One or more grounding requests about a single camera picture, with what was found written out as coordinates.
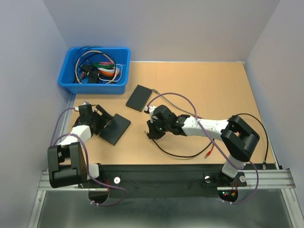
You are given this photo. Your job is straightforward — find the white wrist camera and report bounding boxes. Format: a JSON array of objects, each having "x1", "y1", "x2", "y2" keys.
[
  {"x1": 143, "y1": 105, "x2": 157, "y2": 115},
  {"x1": 74, "y1": 102, "x2": 92, "y2": 112}
]

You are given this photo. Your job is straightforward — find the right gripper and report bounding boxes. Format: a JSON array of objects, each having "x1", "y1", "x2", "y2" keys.
[{"x1": 146, "y1": 116, "x2": 170, "y2": 140}]

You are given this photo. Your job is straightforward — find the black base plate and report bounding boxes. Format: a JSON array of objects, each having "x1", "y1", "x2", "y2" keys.
[{"x1": 78, "y1": 163, "x2": 247, "y2": 204}]

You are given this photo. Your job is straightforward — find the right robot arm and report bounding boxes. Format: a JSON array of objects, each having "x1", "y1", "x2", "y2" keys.
[{"x1": 144, "y1": 105, "x2": 260, "y2": 185}]

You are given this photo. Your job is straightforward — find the aluminium frame rail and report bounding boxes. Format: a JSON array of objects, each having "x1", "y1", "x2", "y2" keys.
[{"x1": 38, "y1": 95, "x2": 297, "y2": 190}]

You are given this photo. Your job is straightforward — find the blue plastic bin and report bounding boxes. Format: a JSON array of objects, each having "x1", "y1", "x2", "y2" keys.
[{"x1": 58, "y1": 47, "x2": 131, "y2": 95}]

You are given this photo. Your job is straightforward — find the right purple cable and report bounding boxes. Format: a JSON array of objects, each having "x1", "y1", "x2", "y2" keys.
[{"x1": 147, "y1": 92, "x2": 259, "y2": 205}]

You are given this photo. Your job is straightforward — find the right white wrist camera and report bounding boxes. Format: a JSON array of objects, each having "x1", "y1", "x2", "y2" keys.
[{"x1": 143, "y1": 105, "x2": 157, "y2": 115}]

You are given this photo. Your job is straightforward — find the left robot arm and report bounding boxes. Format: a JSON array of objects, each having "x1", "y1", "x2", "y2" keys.
[{"x1": 47, "y1": 103, "x2": 113, "y2": 188}]

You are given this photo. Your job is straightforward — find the black network switch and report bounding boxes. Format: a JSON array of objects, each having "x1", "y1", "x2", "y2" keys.
[
  {"x1": 126, "y1": 85, "x2": 152, "y2": 112},
  {"x1": 99, "y1": 114, "x2": 131, "y2": 146}
]

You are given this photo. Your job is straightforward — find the purple cable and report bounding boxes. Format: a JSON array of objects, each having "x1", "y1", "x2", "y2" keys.
[
  {"x1": 51, "y1": 107, "x2": 128, "y2": 207},
  {"x1": 147, "y1": 92, "x2": 259, "y2": 205}
]

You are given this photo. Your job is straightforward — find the tangled cables in bin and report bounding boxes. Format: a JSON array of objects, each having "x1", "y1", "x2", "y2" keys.
[{"x1": 73, "y1": 46, "x2": 125, "y2": 85}]

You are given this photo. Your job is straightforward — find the black ethernet cable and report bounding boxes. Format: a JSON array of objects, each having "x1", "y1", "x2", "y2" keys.
[{"x1": 151, "y1": 113, "x2": 269, "y2": 171}]

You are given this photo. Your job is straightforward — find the grey ethernet cable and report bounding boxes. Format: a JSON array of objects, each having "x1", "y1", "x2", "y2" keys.
[{"x1": 152, "y1": 88, "x2": 205, "y2": 119}]

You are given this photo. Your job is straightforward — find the red ethernet cable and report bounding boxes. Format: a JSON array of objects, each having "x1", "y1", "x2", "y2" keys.
[{"x1": 203, "y1": 140, "x2": 216, "y2": 159}]

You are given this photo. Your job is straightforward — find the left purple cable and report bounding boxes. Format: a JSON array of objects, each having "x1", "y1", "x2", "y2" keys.
[{"x1": 51, "y1": 107, "x2": 128, "y2": 207}]

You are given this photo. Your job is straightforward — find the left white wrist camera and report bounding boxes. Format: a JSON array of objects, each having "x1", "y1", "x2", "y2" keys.
[{"x1": 74, "y1": 102, "x2": 92, "y2": 112}]

